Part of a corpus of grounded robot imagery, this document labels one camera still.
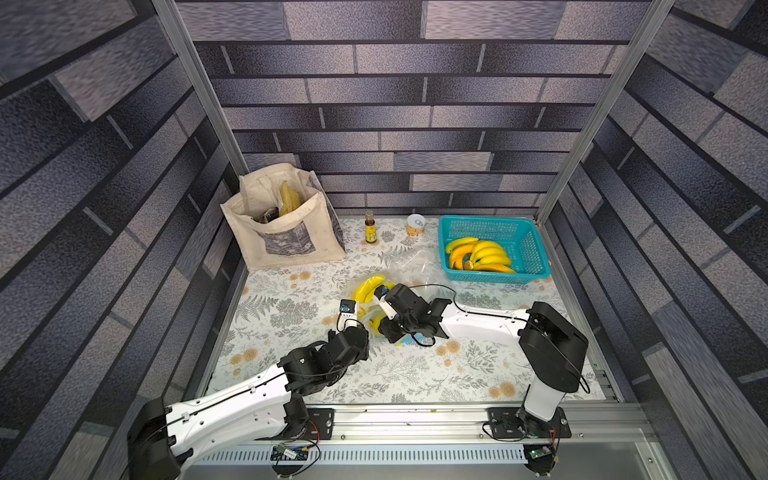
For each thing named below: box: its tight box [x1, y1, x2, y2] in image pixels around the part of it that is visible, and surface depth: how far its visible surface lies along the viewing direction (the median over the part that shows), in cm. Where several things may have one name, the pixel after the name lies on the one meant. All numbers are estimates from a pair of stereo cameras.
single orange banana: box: [450, 245, 473, 270], surface depth 105 cm
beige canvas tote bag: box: [220, 163, 347, 270], surface depth 97 cm
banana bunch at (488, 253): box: [469, 241, 512, 268], surface depth 102 cm
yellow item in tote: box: [280, 180, 301, 217], surface depth 97 cm
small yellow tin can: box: [406, 213, 426, 237], surface depth 116 cm
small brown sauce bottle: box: [365, 210, 377, 244], surface depth 109 cm
